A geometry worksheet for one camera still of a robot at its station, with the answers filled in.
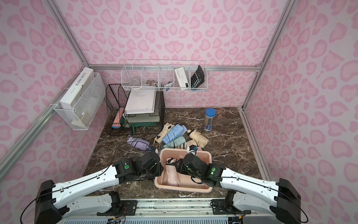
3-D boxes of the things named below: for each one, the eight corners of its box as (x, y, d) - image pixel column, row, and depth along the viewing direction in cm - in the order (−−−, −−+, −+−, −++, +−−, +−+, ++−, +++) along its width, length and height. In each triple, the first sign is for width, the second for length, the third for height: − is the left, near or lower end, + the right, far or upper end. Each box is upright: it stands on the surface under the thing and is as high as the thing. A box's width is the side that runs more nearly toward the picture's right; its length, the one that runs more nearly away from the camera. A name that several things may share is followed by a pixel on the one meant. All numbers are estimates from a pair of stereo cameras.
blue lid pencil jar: (203, 133, 106) (206, 115, 90) (202, 126, 110) (205, 108, 95) (212, 133, 106) (216, 115, 90) (211, 126, 110) (215, 108, 95)
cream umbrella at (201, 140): (202, 149, 97) (203, 146, 93) (186, 135, 104) (186, 131, 101) (209, 143, 100) (210, 139, 96) (193, 130, 107) (193, 126, 104)
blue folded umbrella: (162, 141, 99) (160, 137, 95) (181, 125, 108) (181, 121, 104) (167, 147, 96) (166, 142, 92) (187, 130, 105) (187, 125, 101)
